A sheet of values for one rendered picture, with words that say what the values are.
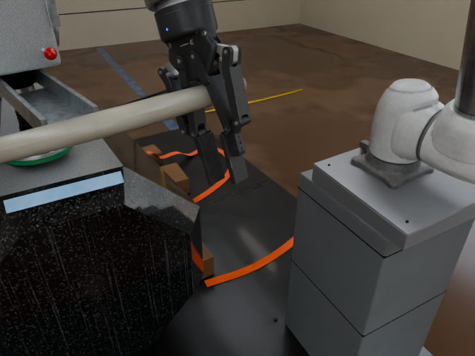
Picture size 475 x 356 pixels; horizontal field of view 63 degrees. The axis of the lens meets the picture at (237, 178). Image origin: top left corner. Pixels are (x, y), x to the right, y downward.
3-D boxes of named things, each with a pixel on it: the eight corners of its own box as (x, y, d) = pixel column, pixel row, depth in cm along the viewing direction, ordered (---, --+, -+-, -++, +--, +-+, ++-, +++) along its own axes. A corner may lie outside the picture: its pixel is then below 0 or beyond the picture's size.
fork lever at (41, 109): (-34, 75, 126) (-40, 58, 123) (30, 63, 136) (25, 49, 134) (29, 147, 80) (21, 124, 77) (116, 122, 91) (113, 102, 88)
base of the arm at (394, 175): (380, 140, 135) (383, 126, 132) (435, 171, 119) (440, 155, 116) (340, 155, 128) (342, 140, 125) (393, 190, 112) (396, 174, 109)
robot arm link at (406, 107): (389, 132, 128) (403, 66, 116) (441, 155, 116) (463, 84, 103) (355, 148, 121) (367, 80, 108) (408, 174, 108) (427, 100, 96)
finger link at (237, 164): (232, 128, 53) (237, 128, 53) (244, 176, 55) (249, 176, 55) (218, 134, 51) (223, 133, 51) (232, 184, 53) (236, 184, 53)
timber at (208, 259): (214, 274, 199) (213, 256, 193) (193, 282, 194) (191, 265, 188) (189, 240, 221) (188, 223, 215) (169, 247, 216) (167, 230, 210)
